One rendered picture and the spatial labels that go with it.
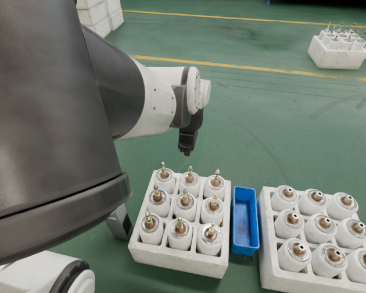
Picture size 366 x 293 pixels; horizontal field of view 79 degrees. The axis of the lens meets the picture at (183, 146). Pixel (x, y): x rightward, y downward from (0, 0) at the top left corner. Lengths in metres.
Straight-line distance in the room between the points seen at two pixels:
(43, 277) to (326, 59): 2.69
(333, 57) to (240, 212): 1.98
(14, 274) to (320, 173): 1.48
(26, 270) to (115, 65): 0.49
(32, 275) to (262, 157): 1.30
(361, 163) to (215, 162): 0.92
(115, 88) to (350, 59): 2.76
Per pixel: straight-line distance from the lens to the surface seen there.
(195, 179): 1.01
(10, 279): 0.57
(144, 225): 0.92
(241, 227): 1.21
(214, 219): 0.95
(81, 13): 3.15
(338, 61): 2.82
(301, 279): 1.01
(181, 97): 0.33
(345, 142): 1.89
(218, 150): 1.49
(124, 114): 0.18
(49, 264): 0.60
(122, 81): 0.17
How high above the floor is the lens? 1.08
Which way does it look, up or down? 46 degrees down
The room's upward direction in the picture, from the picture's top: straight up
